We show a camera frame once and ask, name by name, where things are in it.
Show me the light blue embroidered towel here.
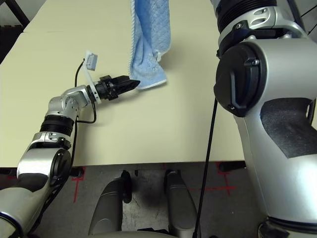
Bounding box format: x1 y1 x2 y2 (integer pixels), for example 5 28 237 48
128 0 173 91

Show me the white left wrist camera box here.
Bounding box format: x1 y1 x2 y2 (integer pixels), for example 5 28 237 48
83 50 103 105

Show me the grey robot right leg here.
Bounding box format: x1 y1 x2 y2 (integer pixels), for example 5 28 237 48
164 169 199 238

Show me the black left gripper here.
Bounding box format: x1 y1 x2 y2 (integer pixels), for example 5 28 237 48
95 74 141 101

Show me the black table foot bar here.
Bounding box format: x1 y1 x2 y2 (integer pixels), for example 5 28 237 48
219 161 248 174
70 166 86 178

